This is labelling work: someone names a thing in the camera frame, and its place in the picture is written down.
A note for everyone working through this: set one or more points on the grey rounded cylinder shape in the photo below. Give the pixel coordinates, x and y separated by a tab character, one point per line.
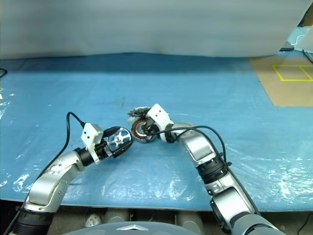
189	219
117	215

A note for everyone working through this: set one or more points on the grey robot torso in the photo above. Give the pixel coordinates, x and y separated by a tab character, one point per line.
132	228

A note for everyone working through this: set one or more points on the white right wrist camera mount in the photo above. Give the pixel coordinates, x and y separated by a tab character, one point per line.
159	113

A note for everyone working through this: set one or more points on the brown cardboard box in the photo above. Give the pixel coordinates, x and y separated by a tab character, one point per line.
306	14

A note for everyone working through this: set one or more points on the flat black background object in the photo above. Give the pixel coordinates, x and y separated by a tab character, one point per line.
286	49

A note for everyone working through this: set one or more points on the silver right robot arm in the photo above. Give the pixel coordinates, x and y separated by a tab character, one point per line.
198	147

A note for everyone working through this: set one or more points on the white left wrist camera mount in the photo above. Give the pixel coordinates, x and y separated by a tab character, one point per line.
90	134

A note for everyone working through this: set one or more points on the blue plastic-covered table mat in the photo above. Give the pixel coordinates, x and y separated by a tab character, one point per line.
171	85

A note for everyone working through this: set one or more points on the white foam backdrop sheet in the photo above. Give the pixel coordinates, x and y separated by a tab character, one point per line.
146	24

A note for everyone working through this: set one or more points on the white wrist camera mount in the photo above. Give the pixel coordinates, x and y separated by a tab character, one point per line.
90	134
159	113

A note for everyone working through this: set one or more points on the white rounded shape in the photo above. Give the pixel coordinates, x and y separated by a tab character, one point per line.
93	219

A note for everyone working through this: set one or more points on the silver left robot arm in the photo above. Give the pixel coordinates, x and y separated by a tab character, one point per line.
53	176

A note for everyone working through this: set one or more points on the blue background table cover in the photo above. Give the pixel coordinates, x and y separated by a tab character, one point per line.
293	34

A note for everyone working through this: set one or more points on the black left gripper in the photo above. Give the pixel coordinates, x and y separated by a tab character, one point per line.
105	151

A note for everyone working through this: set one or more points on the brown cardboard sheet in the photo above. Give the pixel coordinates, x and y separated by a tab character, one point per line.
269	90

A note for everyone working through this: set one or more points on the silver spoked rotor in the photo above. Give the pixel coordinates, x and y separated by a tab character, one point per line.
119	140

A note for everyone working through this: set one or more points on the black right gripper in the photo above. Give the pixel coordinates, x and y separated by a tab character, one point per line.
151	127

